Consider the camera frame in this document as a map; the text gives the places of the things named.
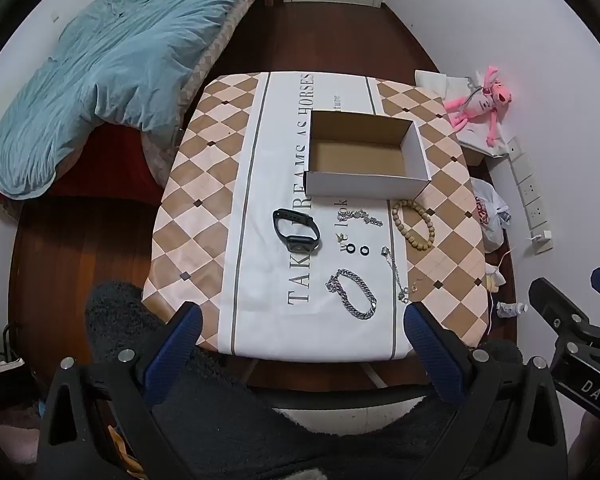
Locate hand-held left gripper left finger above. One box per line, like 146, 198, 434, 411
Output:
36, 301, 204, 480

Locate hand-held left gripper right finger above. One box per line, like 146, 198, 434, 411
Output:
404, 301, 569, 480

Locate silver chain link bracelet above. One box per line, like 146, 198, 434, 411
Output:
325, 268, 379, 321

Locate thin silver necklace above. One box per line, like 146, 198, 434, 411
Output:
381, 245, 421, 306

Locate wooden bead bracelet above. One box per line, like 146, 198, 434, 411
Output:
392, 199, 437, 251

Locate black smartwatch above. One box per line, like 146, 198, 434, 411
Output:
272, 207, 323, 254

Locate white cardboard box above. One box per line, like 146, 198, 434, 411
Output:
303, 109, 433, 199

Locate small white bottle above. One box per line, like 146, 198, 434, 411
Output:
496, 300, 529, 319

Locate white charger plug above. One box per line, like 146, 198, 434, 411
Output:
530, 229, 555, 254

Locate person's dark fleece trousers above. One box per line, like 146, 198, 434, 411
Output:
84, 282, 526, 480

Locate white plastic bag red print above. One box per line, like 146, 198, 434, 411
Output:
472, 177, 512, 254

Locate grey power strip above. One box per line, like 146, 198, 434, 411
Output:
506, 134, 551, 231

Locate checkered printed tablecloth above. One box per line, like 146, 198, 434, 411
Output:
142, 70, 491, 361

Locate pink plush toy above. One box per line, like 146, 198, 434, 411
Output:
442, 64, 513, 147

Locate blue duvet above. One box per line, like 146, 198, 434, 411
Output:
0, 0, 281, 207

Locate white charging cable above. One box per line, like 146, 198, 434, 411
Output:
484, 237, 536, 342

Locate ornate silver bracelet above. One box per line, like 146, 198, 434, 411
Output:
335, 208, 384, 229

